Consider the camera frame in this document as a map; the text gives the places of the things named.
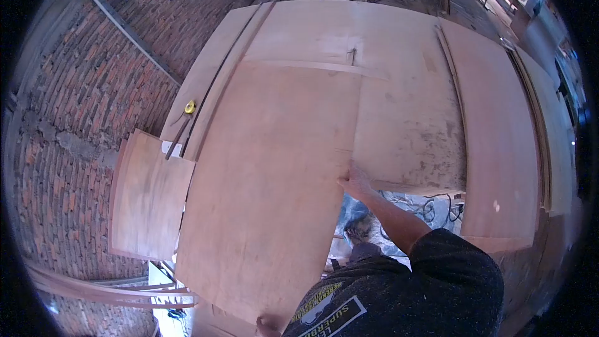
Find person's left hand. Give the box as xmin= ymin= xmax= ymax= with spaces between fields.
xmin=256 ymin=315 xmax=284 ymax=337

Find person's right hand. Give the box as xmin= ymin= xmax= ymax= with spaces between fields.
xmin=337 ymin=159 xmax=375 ymax=200

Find person's left fingers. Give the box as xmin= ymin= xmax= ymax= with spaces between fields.
xmin=256 ymin=315 xmax=280 ymax=334

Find large plywood sheet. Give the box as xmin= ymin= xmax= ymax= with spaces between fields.
xmin=174 ymin=60 xmax=364 ymax=334

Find person's legs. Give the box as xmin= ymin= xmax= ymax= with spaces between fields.
xmin=343 ymin=214 xmax=383 ymax=264

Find wide plywood base sheet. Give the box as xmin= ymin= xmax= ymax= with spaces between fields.
xmin=159 ymin=0 xmax=469 ymax=196

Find person's body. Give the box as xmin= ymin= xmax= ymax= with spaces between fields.
xmin=283 ymin=228 xmax=505 ymax=337

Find long plywood panel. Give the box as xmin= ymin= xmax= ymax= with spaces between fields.
xmin=436 ymin=17 xmax=542 ymax=250

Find long dark wood strip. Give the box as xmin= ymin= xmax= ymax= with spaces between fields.
xmin=181 ymin=2 xmax=278 ymax=162

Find bundle of thin wood strips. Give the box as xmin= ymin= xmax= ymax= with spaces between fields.
xmin=24 ymin=260 xmax=199 ymax=310

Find small plywood piece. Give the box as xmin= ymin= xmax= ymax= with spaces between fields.
xmin=108 ymin=128 xmax=197 ymax=262

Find short dark wood stick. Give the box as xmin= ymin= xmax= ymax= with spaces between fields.
xmin=164 ymin=117 xmax=191 ymax=161

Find white paper sheet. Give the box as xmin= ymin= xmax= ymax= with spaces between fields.
xmin=161 ymin=140 xmax=183 ymax=159

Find narrow plywood panel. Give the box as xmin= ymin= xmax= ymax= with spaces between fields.
xmin=509 ymin=46 xmax=577 ymax=217

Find black floor cables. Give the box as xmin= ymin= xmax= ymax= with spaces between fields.
xmin=378 ymin=190 xmax=465 ymax=226

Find grey metal wall bar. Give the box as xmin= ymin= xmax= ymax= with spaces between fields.
xmin=69 ymin=0 xmax=183 ymax=87

